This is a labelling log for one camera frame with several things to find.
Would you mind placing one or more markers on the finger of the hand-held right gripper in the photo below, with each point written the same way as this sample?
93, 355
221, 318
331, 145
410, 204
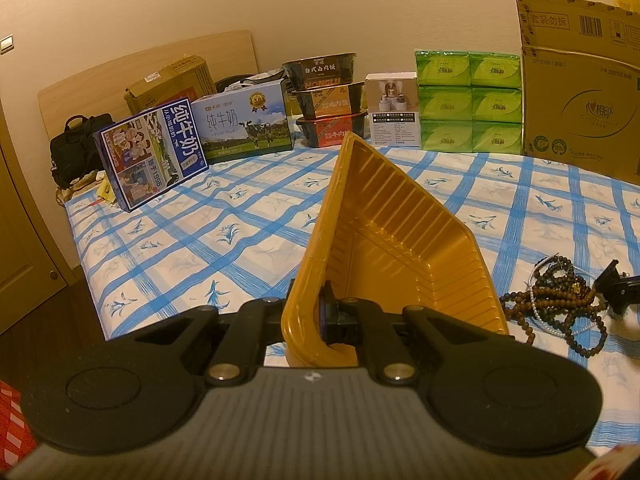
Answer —
622, 290

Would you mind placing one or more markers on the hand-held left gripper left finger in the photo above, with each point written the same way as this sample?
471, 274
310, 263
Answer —
265, 321

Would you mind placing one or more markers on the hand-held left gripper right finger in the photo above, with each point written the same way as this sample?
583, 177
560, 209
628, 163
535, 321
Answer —
330, 316

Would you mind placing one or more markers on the yellow plastic tray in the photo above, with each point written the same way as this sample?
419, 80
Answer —
400, 240

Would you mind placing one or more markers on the blue checked bed sheet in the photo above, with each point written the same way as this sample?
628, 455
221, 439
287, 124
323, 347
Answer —
225, 240

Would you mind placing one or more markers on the red label instant rice bowl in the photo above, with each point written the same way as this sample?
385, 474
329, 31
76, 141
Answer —
325, 131

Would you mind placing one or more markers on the large open cardboard box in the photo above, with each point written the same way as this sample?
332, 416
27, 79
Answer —
580, 100

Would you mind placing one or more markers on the illustrated blue milk carton box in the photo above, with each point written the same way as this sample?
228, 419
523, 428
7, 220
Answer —
150, 155

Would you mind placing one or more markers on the milk carton box with cows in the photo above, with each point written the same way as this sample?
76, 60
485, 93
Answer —
240, 120

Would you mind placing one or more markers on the small yellow packet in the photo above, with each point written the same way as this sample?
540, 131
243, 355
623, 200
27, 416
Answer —
105, 191

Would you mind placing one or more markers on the orange label instant rice bowl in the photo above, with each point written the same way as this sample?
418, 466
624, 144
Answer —
330, 102

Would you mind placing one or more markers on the white product box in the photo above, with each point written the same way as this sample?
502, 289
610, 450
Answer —
392, 110

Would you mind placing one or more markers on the stack of green tissue packs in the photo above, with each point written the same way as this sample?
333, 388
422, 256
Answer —
467, 102

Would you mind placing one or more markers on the brown wooden door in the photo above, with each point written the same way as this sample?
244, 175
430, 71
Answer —
25, 240

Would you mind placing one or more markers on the black bag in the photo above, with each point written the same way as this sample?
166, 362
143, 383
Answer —
75, 150

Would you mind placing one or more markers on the brown cardboard box red label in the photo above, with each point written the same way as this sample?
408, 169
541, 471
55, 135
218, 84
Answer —
170, 80

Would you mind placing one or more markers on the red checked cloth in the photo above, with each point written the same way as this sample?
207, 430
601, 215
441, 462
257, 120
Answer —
15, 425

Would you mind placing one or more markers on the wooden headboard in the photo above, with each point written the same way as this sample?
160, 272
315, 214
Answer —
100, 80

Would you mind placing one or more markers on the white wall switch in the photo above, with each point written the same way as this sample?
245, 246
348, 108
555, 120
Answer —
6, 44

